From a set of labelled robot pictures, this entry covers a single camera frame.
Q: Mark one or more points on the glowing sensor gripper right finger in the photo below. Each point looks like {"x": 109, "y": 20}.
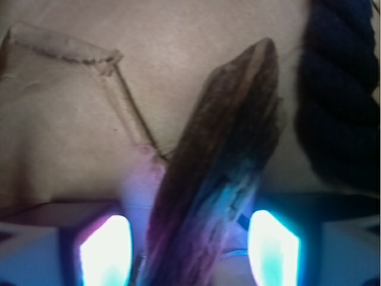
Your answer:
{"x": 315, "y": 239}

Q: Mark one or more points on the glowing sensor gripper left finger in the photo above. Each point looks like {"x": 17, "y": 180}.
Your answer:
{"x": 66, "y": 244}

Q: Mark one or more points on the brown wood chip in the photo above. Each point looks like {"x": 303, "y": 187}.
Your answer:
{"x": 215, "y": 169}

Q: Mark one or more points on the crumpled brown paper bag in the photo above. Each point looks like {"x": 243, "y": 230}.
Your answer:
{"x": 93, "y": 92}

